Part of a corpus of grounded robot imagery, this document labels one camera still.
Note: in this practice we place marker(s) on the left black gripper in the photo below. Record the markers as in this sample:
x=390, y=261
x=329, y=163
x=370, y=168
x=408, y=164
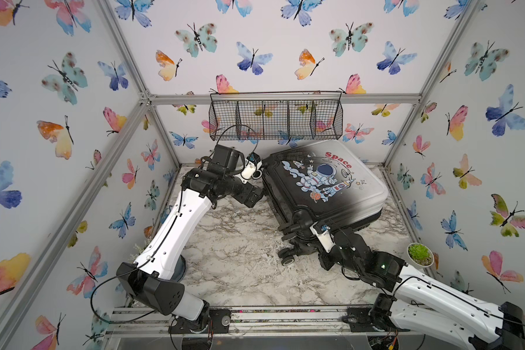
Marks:
x=243, y=197

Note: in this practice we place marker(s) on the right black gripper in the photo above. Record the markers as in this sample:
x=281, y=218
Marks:
x=323, y=257

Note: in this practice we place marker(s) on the black white space suitcase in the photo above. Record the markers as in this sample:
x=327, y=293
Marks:
x=320, y=183

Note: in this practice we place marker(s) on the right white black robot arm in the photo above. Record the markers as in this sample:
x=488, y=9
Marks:
x=411, y=300

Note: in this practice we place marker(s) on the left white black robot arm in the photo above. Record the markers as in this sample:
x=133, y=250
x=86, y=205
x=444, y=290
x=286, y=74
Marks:
x=150, y=278

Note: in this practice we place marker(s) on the small white pot green plant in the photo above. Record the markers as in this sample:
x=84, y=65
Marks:
x=419, y=256

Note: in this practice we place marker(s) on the green plant in blue pot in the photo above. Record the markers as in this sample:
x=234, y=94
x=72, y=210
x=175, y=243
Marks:
x=161, y=258

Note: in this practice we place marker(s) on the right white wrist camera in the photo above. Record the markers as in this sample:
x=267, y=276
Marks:
x=322, y=232

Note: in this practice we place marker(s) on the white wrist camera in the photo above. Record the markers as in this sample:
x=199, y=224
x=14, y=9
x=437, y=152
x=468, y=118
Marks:
x=322, y=232
x=252, y=168

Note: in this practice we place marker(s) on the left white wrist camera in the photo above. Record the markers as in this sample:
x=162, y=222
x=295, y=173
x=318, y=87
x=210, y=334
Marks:
x=252, y=168

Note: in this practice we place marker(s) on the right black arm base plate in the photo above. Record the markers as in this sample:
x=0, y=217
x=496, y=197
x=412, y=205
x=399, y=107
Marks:
x=363, y=319

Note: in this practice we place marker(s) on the black wire wall basket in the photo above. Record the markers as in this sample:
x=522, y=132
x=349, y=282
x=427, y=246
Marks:
x=266, y=116

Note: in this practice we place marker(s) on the aluminium front rail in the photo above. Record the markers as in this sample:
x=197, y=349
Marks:
x=245, y=321

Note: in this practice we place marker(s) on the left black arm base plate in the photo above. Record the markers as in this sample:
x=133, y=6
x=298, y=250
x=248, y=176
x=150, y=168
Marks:
x=216, y=321

